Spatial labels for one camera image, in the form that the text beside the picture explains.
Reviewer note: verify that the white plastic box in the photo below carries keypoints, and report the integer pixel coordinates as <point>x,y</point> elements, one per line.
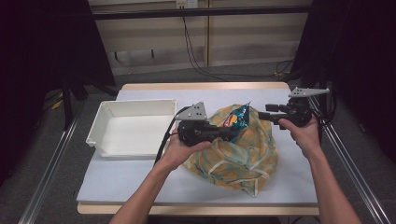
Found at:
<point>134,133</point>

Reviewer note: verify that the blue snack packet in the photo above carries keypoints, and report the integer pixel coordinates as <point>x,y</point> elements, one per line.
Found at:
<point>240,119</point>

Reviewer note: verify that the wooden table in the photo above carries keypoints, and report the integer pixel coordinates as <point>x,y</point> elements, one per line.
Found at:
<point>202,86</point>

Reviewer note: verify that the person's left hand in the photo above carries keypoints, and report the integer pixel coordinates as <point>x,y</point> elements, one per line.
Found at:
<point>179,154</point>

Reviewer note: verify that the pale table mat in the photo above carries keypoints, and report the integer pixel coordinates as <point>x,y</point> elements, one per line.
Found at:
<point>124,180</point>

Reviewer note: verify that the person's right hand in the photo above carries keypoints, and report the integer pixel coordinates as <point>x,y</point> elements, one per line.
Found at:
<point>306,137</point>

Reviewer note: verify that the black horizontal bar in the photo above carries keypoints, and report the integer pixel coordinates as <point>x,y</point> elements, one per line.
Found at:
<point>202,12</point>

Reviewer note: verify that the black metal stand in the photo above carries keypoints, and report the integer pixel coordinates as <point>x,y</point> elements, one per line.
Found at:
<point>323,81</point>
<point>67,105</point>

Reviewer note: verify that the white wall outlet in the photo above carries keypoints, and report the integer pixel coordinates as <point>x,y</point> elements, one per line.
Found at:
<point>186,3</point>

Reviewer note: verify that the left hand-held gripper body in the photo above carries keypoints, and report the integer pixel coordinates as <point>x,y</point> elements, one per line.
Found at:
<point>194,130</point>

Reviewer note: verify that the orange and teal patterned bag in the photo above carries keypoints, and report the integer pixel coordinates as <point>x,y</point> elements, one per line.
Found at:
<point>239,161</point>

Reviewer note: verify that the metal floor rail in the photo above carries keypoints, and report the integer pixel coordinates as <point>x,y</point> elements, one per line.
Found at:
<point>351,168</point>
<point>46,177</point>

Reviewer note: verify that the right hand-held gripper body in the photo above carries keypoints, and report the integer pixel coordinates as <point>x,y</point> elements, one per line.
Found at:
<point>299,109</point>

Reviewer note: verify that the black curtain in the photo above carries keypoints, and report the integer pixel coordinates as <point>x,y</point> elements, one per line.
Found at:
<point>358,62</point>
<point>37,62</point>

